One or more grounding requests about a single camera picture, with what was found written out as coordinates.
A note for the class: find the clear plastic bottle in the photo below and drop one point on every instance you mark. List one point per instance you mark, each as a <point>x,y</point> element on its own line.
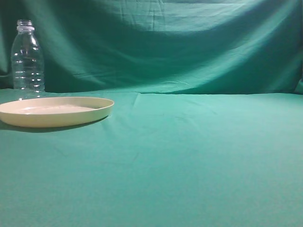
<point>27,62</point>

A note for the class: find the cream round plate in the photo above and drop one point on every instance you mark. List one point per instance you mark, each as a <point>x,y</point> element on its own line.
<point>55,112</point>

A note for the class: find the green cloth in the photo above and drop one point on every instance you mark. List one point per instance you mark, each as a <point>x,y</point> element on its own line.
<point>207,126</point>

